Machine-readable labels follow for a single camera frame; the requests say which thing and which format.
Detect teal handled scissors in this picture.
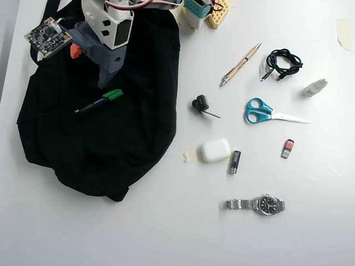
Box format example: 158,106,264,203
244,97,312,125

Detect bare camera circuit board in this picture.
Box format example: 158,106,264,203
23,17,73,60

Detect yellow perforated robot base part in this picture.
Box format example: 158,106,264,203
205,0,231,29

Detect coiled black usb cable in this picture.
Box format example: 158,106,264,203
259,48,304,83

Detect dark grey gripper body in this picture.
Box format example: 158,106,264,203
67,22,128,74

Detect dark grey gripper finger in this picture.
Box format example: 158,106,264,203
97,64,119,89

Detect beige ballpoint pen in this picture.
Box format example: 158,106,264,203
220,42,263,88

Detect red silver usb stick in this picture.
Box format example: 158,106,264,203
280,138,295,160

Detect small beige masking tape piece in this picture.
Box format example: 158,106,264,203
182,147,205,164

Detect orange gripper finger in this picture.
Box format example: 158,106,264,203
69,42,82,60

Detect small black clip device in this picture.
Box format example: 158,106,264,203
191,94,222,120

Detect silver metal wristwatch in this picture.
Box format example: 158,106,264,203
225,193,286,216

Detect green black whiteboard marker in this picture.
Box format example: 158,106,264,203
74,88,124,114

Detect white earbuds case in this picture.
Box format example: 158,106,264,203
200,138,231,163

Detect black fabric bag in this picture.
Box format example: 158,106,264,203
16,0,181,203

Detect small white spray bottle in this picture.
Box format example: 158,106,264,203
301,78,329,98

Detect large beige masking tape piece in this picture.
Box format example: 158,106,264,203
336,18,353,52

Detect black aa battery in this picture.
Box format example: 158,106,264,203
229,150,242,175

